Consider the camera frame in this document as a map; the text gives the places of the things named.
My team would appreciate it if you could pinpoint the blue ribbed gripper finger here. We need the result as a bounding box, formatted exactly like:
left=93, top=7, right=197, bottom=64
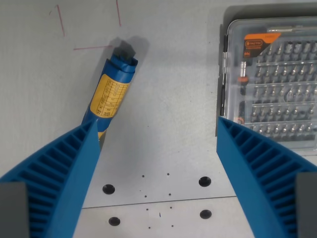
left=216, top=117, right=317, bottom=238
left=0, top=119, right=102, bottom=238

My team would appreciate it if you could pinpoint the rolled blue bag yellow label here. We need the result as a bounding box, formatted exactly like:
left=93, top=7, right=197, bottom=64
left=83, top=38, right=138, bottom=147

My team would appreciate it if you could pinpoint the clear screwdriver bit set case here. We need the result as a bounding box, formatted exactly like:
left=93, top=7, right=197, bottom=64
left=219, top=16, right=317, bottom=151

